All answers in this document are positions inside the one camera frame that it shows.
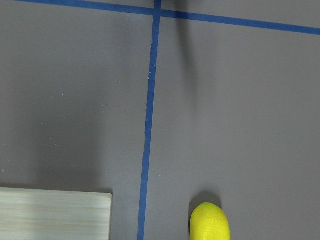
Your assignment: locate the yellow lemon left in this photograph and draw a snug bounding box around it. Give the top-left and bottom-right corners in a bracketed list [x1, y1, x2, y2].
[189, 202, 231, 240]

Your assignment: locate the wooden cutting board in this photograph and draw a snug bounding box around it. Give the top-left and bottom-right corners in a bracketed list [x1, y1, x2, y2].
[0, 187, 113, 240]

